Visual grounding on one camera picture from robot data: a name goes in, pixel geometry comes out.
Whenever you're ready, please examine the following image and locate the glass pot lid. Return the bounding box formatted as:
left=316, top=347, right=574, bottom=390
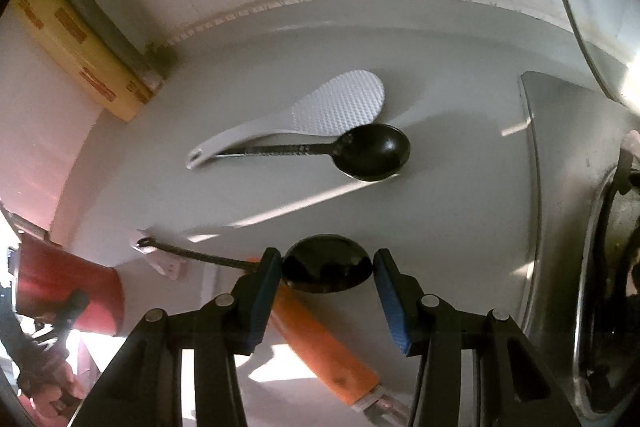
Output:
left=540, top=0, right=640, bottom=108

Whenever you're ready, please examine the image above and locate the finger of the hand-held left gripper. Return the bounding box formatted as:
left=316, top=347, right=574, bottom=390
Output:
left=47, top=288, right=92, bottom=333

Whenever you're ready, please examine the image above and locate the black spoon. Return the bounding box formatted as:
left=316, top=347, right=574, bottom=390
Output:
left=136, top=234, right=374, bottom=294
left=220, top=124, right=412, bottom=182

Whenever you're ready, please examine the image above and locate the stainless steel pot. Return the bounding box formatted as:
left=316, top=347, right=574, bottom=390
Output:
left=570, top=142, right=640, bottom=418

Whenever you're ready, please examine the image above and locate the orange handled kitchen tool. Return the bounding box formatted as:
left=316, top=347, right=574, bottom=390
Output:
left=247, top=257, right=416, bottom=427

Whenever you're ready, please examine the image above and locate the pink paper tag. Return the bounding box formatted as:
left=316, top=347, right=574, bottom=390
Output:
left=131, top=229, right=187, bottom=280

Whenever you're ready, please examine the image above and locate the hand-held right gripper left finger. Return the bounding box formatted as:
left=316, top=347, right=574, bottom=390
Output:
left=70, top=247, right=283, bottom=427

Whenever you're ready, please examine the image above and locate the white textured rice paddle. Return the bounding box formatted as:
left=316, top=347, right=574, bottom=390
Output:
left=185, top=69, right=386, bottom=170

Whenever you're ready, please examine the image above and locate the red cup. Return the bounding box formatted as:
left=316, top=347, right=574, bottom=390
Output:
left=10, top=239, right=125, bottom=337

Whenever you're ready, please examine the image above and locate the yellow cling film roll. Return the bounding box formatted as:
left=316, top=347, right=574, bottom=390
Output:
left=10, top=0, right=156, bottom=124

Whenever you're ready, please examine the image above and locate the person's left hand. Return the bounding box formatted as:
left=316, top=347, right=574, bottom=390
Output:
left=17, top=357, right=88, bottom=418

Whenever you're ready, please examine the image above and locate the grey corner strip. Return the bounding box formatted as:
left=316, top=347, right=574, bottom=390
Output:
left=37, top=0, right=173, bottom=92

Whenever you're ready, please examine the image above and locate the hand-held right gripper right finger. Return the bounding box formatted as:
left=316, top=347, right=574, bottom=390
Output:
left=372, top=248, right=583, bottom=427

